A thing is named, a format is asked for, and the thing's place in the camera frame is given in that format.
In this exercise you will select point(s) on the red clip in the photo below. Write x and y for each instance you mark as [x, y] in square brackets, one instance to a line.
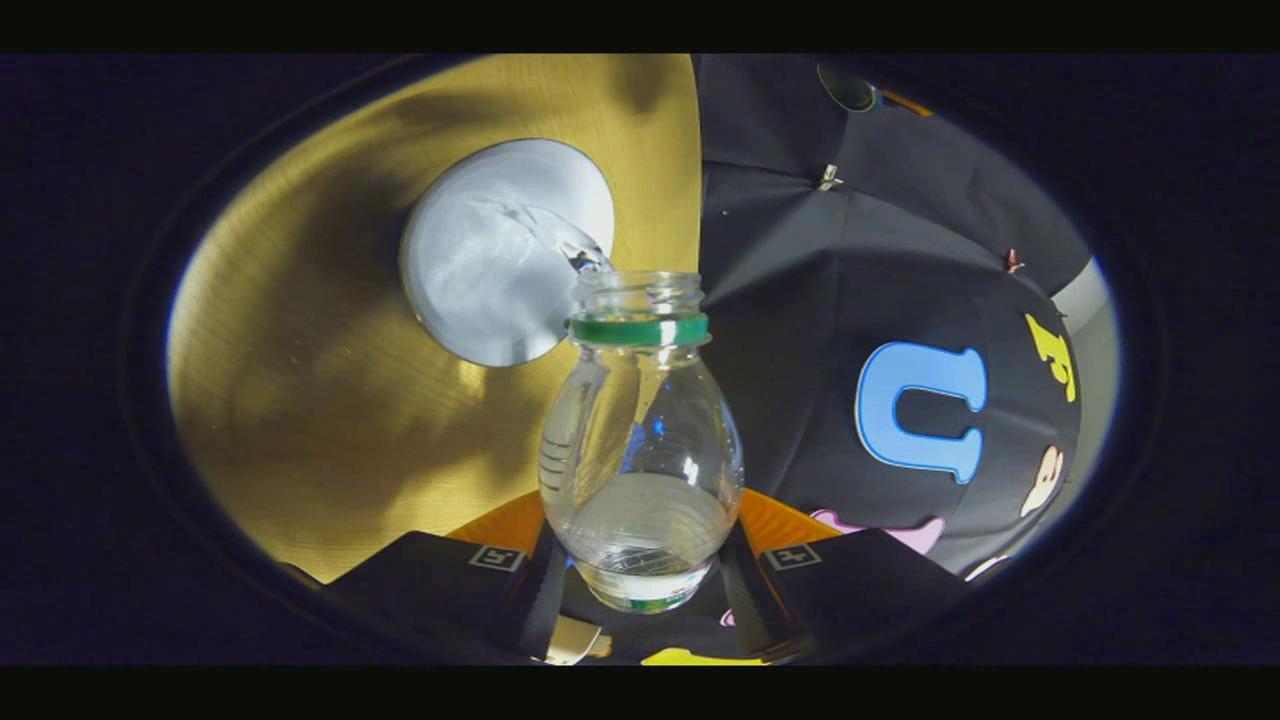
[1013, 262]

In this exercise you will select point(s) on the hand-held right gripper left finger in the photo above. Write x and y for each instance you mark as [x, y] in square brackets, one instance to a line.
[440, 585]

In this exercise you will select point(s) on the silver clip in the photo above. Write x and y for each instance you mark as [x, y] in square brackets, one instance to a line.
[828, 178]

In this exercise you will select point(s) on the white teacup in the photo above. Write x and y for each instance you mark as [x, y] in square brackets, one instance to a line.
[480, 270]

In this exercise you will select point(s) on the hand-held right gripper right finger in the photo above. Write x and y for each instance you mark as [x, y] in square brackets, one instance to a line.
[860, 585]

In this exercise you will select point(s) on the clear water bottle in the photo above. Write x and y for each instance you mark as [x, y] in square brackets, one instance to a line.
[640, 470]

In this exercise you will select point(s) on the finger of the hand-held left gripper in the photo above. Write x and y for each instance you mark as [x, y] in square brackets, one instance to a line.
[908, 104]

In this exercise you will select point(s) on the blue teacup lid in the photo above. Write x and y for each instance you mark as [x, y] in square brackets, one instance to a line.
[848, 88]

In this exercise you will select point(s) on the black backdrop cloth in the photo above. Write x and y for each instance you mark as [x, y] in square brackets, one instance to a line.
[800, 280]

